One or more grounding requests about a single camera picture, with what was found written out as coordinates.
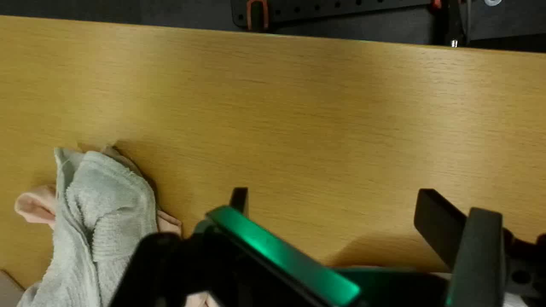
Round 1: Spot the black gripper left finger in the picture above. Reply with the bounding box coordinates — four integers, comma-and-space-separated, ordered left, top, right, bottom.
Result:
206, 188, 359, 307

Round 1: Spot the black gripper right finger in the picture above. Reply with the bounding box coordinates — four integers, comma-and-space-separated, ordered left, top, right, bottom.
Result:
414, 189, 504, 307

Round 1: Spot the grey towel cloth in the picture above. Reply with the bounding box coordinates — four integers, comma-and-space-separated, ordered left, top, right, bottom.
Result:
16, 148, 158, 307

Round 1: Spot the light pink cloth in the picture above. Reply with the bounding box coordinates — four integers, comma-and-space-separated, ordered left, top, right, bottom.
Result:
13, 143, 183, 237

